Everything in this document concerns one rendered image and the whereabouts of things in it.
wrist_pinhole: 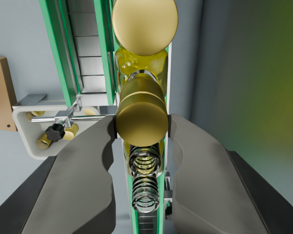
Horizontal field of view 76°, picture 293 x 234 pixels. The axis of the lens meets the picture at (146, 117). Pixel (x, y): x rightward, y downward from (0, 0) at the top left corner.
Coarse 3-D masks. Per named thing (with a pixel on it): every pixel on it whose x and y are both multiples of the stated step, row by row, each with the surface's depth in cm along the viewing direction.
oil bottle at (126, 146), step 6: (126, 144) 25; (162, 144) 25; (126, 150) 24; (162, 150) 24; (126, 156) 24; (162, 156) 24; (126, 162) 24; (162, 162) 24; (126, 168) 25; (162, 168) 25; (132, 174) 25; (156, 174) 25
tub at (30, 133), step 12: (24, 108) 47; (36, 108) 47; (48, 108) 47; (60, 108) 47; (84, 108) 47; (96, 108) 48; (24, 120) 51; (24, 132) 51; (36, 132) 56; (24, 144) 52; (60, 144) 59; (36, 156) 55
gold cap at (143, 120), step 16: (144, 80) 14; (128, 96) 12; (144, 96) 11; (160, 96) 13; (128, 112) 11; (144, 112) 11; (160, 112) 11; (128, 128) 12; (144, 128) 12; (160, 128) 12; (144, 144) 12
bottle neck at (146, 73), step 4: (136, 72) 17; (140, 72) 17; (144, 72) 17; (148, 72) 17; (132, 76) 17; (136, 76) 16; (140, 76) 16; (144, 76) 16; (148, 76) 16; (152, 76) 17; (128, 80) 17; (156, 80) 18
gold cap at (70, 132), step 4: (76, 124) 58; (68, 128) 55; (72, 128) 56; (76, 128) 57; (68, 132) 54; (72, 132) 54; (76, 132) 57; (64, 136) 55; (68, 136) 55; (72, 136) 55
